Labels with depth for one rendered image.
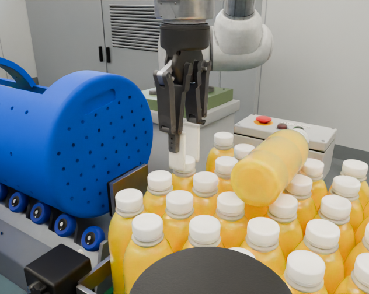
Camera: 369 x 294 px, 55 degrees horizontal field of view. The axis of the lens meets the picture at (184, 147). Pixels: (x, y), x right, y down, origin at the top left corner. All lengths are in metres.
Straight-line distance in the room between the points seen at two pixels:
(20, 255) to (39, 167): 0.28
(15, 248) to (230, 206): 0.53
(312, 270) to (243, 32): 0.91
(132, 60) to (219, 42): 1.60
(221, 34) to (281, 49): 2.27
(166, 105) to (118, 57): 2.36
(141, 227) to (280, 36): 3.12
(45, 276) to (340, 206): 0.42
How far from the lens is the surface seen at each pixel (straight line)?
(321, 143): 0.75
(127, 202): 0.50
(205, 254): 0.16
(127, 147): 0.74
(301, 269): 0.41
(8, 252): 0.90
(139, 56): 2.71
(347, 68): 3.30
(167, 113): 0.54
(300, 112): 3.49
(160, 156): 1.29
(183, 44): 0.53
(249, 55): 1.25
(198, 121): 0.61
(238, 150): 0.66
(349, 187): 0.59
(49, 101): 0.64
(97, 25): 3.02
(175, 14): 0.52
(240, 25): 1.20
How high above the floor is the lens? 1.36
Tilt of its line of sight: 23 degrees down
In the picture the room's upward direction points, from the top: straight up
